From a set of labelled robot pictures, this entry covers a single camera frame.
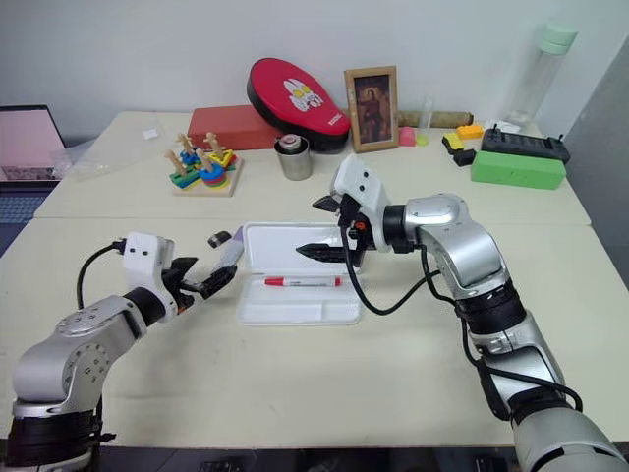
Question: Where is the white plastic pencil case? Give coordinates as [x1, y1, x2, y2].
[235, 221, 368, 328]

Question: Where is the red whiteboard marker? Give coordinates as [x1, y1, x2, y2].
[263, 275, 343, 290]

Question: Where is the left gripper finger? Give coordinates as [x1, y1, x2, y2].
[188, 265, 239, 300]
[171, 256, 200, 282]

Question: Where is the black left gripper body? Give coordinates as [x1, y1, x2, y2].
[160, 267, 203, 317]

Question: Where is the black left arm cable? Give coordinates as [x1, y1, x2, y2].
[76, 238, 129, 312]

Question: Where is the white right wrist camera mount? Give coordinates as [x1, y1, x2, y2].
[328, 153, 395, 253]

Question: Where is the laptop with pink screen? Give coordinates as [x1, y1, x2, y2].
[0, 103, 69, 258]

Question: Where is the wooden framed portrait picture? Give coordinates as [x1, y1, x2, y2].
[343, 64, 401, 155]

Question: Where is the clear bottle with green lid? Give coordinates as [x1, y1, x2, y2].
[499, 18, 580, 133]

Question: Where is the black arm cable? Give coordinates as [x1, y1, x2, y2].
[341, 221, 585, 423]
[76, 238, 129, 312]

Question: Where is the clear cylinder with green base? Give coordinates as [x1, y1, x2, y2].
[415, 94, 437, 148]

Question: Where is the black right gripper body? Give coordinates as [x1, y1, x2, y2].
[337, 194, 375, 271]

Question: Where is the yellow toy brick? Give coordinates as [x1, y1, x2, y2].
[455, 123, 485, 143]

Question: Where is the wooden colourful shape stacking toy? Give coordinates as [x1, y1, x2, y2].
[163, 131, 246, 200]

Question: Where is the red rectangular box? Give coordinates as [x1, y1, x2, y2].
[187, 103, 285, 151]

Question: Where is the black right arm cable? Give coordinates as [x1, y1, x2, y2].
[341, 221, 585, 423]

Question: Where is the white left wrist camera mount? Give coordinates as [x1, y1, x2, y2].
[121, 231, 177, 325]

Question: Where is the small black block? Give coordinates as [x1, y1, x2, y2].
[451, 147, 478, 169]

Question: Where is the black capped grey marker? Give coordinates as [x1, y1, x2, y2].
[206, 225, 246, 277]

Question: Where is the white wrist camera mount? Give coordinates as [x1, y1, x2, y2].
[121, 231, 177, 325]
[328, 153, 395, 253]

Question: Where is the brown wooden roll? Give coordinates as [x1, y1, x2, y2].
[396, 109, 478, 128]

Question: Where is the steel cup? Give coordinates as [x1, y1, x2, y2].
[273, 136, 315, 182]

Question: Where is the white crumpled paper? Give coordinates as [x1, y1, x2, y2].
[484, 117, 523, 134]

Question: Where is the green rectangular box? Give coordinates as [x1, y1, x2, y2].
[470, 148, 568, 192]

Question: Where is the clear plastic bag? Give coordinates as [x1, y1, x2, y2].
[48, 115, 164, 179]

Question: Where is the red black boxing pad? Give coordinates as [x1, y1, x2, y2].
[246, 57, 353, 153]

